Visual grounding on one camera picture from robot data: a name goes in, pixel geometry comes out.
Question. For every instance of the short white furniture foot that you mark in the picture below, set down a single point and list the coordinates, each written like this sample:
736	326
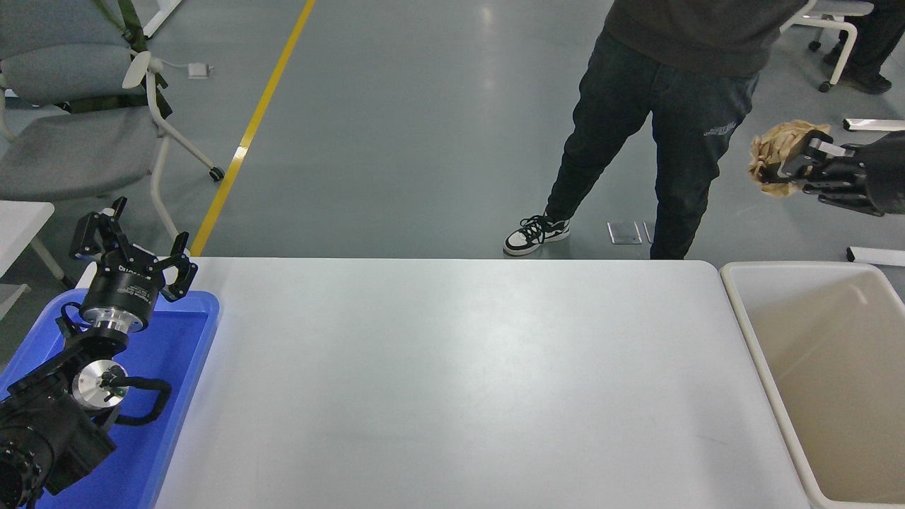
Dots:
877	256

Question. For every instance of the blue plastic tray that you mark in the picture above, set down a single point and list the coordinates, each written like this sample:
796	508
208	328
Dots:
170	396

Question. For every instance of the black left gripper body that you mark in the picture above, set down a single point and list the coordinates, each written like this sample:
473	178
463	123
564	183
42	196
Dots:
124	285

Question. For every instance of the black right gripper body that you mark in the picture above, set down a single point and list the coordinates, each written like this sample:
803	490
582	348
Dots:
889	173

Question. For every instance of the large metal floor plate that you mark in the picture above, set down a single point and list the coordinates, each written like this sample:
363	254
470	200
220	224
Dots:
624	232

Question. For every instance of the white power adapter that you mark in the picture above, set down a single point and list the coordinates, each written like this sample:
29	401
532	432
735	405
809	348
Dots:
199	71

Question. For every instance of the tan paper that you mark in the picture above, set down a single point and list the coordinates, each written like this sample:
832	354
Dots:
774	145

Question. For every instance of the white slanted table leg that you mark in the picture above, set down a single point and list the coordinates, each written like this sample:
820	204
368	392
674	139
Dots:
161	15

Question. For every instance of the standing person with sneakers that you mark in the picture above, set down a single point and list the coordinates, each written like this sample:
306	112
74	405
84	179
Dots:
622	106

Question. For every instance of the long white furniture foot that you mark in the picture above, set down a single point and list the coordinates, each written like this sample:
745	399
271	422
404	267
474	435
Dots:
875	125

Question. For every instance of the white framed wheeled chair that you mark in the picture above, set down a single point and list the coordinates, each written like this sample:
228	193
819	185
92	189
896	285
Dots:
845	56

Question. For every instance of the person with dark shoes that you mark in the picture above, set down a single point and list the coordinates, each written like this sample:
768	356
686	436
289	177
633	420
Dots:
877	42

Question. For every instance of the grey wheeled chair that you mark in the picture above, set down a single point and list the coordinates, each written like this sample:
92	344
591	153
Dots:
63	148

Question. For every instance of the large pale plastic bin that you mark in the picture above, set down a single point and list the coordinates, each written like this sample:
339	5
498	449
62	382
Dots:
834	396

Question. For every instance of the narrow metal floor plate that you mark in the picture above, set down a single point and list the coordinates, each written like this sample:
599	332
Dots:
648	230

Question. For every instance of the small white side table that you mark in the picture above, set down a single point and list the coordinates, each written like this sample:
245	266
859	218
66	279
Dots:
21	226

